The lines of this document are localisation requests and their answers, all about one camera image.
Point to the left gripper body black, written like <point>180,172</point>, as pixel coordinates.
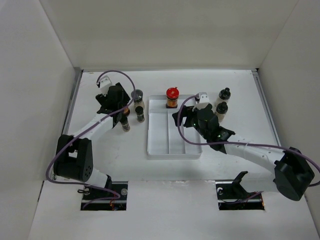
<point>103,99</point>

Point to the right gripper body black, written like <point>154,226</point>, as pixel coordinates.
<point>192,120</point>

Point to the black cap brown granule dispenser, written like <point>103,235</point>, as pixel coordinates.
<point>221,111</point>

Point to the red lid sauce jar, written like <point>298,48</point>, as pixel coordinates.
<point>172,96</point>
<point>126,112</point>

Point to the clear cap salt grinder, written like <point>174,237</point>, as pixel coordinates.
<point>137,96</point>

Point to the black cap spice bottle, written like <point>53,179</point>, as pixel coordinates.
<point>140,114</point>

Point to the black cap white powder dispenser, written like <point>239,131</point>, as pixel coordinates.
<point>224,95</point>

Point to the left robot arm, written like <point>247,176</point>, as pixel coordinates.
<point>75,158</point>

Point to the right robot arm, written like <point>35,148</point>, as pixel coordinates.
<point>289,172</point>

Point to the red label spice bottle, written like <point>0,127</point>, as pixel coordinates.
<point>125,124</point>

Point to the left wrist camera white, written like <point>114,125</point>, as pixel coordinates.
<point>104,84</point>

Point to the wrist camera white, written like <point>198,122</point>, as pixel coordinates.
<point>104,84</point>
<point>202,100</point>

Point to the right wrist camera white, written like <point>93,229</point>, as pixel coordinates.
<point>202,100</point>

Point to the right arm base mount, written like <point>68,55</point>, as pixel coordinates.
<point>231,196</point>

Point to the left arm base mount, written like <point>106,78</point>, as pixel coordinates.
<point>98,200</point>

